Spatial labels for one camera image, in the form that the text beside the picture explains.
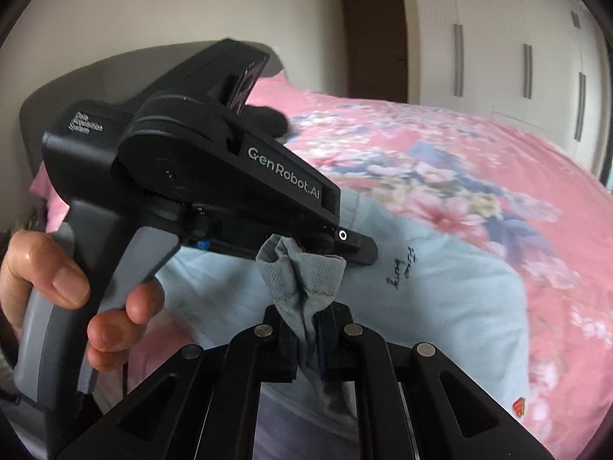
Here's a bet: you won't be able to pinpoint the light blue strawberry print pants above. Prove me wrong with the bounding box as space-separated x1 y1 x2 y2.
153 187 532 460

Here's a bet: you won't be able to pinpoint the black folded cloth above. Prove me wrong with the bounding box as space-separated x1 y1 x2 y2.
243 104 291 141

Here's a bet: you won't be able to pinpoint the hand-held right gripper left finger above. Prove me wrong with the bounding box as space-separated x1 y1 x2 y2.
57 304 300 460

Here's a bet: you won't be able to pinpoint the pink floral bed cover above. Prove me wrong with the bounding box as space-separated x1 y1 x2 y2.
29 69 613 442

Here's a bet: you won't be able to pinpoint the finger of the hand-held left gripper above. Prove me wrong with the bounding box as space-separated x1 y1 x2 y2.
192 204 379 267

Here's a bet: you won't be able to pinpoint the dark brown door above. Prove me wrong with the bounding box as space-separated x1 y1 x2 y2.
341 0 409 104

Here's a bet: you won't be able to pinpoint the white wardrobe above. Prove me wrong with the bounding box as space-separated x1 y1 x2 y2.
409 0 610 180

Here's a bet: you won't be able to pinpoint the grey upholstered headboard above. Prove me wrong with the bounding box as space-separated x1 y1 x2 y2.
19 39 288 192

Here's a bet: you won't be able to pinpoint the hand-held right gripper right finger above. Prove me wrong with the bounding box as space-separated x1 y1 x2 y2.
313 302 556 460

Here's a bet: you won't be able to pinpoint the person's left hand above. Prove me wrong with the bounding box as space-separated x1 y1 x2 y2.
0 227 160 375

